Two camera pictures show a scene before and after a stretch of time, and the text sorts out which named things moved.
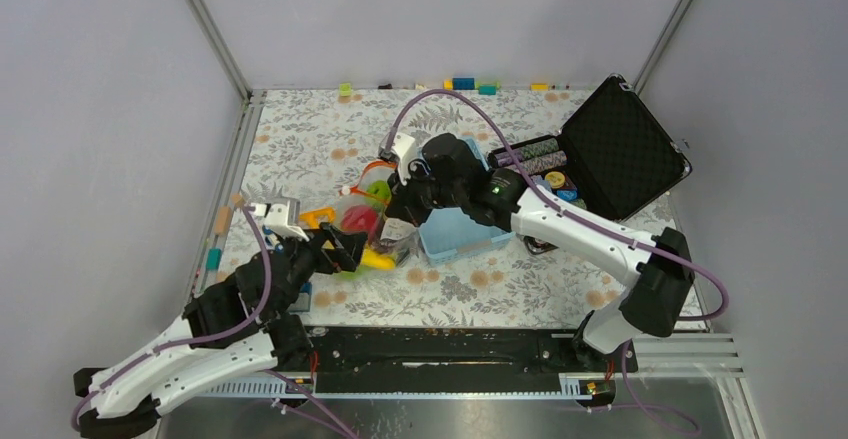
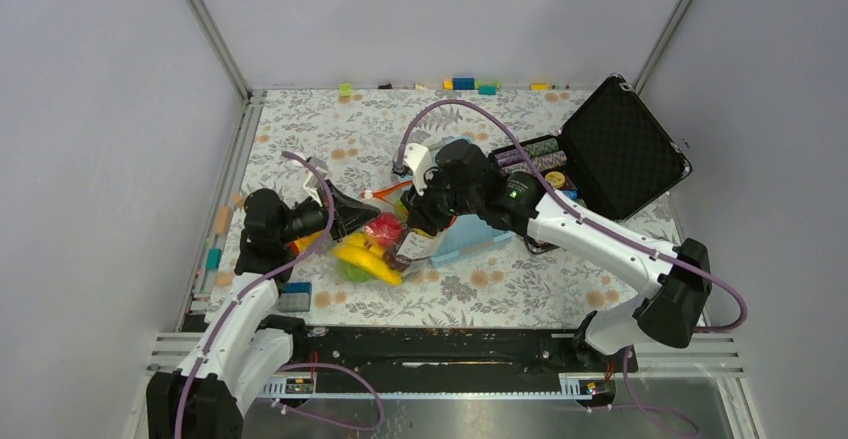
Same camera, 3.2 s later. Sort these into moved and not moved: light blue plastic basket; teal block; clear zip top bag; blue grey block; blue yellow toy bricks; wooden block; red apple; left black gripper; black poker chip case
Moved: left black gripper; red apple; clear zip top bag
Not moved: blue grey block; light blue plastic basket; wooden block; black poker chip case; blue yellow toy bricks; teal block
